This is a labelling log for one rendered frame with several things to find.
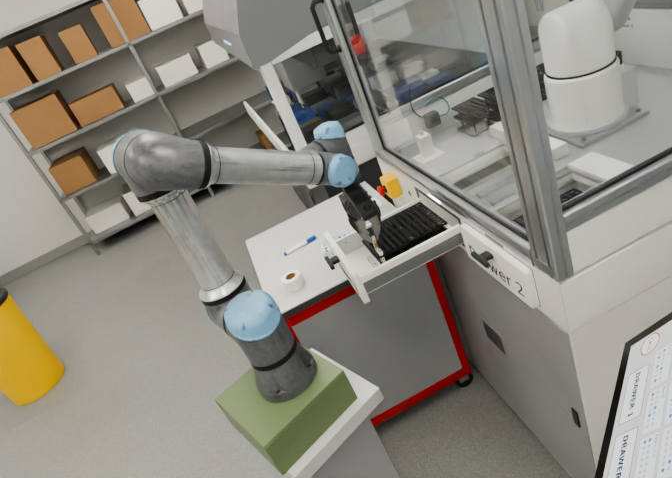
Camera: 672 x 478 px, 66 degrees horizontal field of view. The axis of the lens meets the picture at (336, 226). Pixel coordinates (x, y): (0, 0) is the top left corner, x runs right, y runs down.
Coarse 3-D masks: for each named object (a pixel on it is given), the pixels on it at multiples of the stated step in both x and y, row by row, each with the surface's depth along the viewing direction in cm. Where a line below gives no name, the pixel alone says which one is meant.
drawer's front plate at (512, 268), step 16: (464, 224) 138; (464, 240) 140; (480, 240) 130; (496, 256) 124; (512, 256) 120; (512, 272) 120; (528, 272) 114; (512, 288) 124; (528, 288) 116; (528, 304) 120
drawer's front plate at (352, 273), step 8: (328, 232) 162; (328, 240) 158; (336, 248) 152; (344, 256) 147; (344, 264) 143; (352, 272) 138; (352, 280) 144; (360, 280) 139; (360, 288) 140; (360, 296) 144
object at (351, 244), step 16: (400, 208) 165; (432, 208) 166; (368, 224) 164; (448, 224) 158; (336, 240) 163; (352, 240) 164; (432, 240) 144; (448, 240) 145; (352, 256) 163; (400, 256) 142; (416, 256) 144; (432, 256) 145; (368, 272) 142; (384, 272) 143; (400, 272) 144; (368, 288) 143
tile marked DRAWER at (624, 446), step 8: (624, 432) 69; (632, 432) 68; (616, 440) 70; (624, 440) 68; (632, 440) 67; (616, 448) 69; (624, 448) 67; (632, 448) 66; (616, 456) 68; (624, 456) 66; (632, 456) 64; (616, 464) 67; (624, 464) 65; (608, 472) 67; (616, 472) 66; (624, 472) 64
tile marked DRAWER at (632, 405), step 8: (640, 368) 76; (648, 368) 74; (632, 376) 76; (640, 376) 74; (632, 384) 75; (640, 384) 73; (632, 392) 74; (640, 392) 72; (624, 400) 74; (632, 400) 72; (640, 400) 71; (624, 408) 73; (632, 408) 71; (640, 408) 69; (624, 416) 72; (632, 416) 70
